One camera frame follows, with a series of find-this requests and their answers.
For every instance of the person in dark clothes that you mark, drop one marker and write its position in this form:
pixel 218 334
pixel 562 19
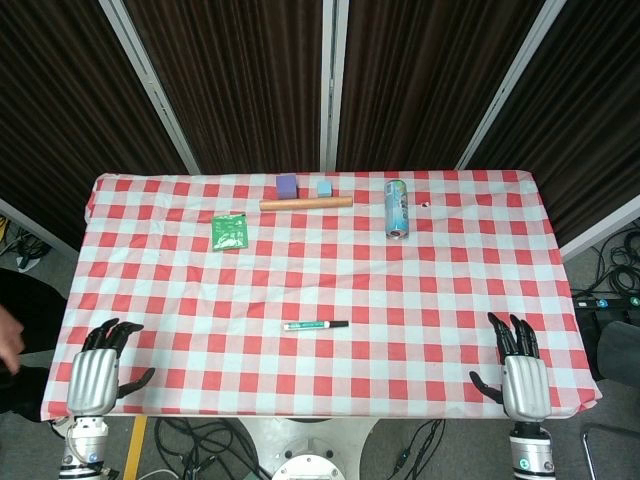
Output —
pixel 25 325

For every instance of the yellow floor tape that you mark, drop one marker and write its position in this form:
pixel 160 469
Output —
pixel 135 445

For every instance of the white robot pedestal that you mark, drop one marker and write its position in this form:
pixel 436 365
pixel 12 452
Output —
pixel 255 435

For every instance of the metal chair leg tube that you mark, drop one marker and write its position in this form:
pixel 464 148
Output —
pixel 588 450

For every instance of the green square packet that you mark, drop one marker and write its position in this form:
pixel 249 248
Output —
pixel 230 232

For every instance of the silver round robot base plate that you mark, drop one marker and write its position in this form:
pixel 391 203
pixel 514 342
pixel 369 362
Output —
pixel 309 462

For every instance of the green white marker pen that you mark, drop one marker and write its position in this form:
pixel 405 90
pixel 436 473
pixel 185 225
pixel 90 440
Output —
pixel 307 326

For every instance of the red white checkered tablecloth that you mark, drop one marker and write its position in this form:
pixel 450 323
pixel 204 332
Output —
pixel 320 280

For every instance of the light blue small cube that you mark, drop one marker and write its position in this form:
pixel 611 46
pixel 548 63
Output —
pixel 324 188

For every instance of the light blue drink can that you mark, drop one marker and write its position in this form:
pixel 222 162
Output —
pixel 397 210

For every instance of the purple foam cube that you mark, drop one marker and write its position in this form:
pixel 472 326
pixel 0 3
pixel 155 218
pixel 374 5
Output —
pixel 287 187

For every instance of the black power strip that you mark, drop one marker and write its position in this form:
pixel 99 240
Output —
pixel 607 301

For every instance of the brown wooden rod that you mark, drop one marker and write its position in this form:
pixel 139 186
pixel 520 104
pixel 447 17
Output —
pixel 306 203

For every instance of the grey partition frame post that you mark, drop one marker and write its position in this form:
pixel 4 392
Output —
pixel 332 85
pixel 600 232
pixel 35 227
pixel 150 85
pixel 510 85

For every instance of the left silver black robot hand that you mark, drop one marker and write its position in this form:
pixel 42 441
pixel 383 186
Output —
pixel 92 380

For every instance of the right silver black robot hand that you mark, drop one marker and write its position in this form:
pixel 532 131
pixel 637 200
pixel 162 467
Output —
pixel 527 387

